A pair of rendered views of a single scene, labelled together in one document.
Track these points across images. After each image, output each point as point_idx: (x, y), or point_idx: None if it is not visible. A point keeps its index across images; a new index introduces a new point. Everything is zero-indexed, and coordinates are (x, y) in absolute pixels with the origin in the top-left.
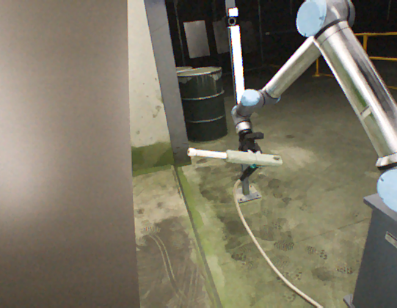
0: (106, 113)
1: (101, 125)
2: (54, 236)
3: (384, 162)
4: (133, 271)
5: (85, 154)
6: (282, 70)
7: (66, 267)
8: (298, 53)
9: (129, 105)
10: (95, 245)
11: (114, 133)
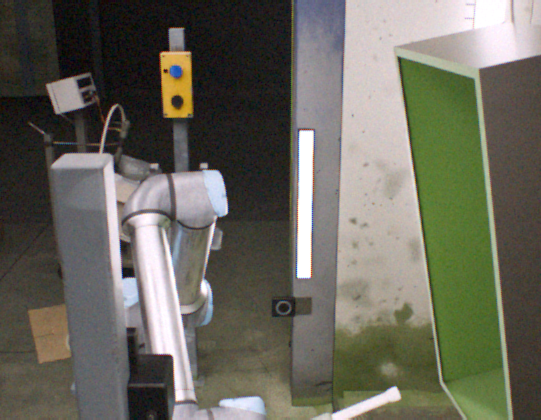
0: (423, 182)
1: (426, 187)
2: (461, 235)
3: (205, 291)
4: (428, 274)
5: (436, 198)
6: (182, 329)
7: (461, 255)
8: (173, 278)
9: (412, 182)
10: (443, 248)
11: (421, 192)
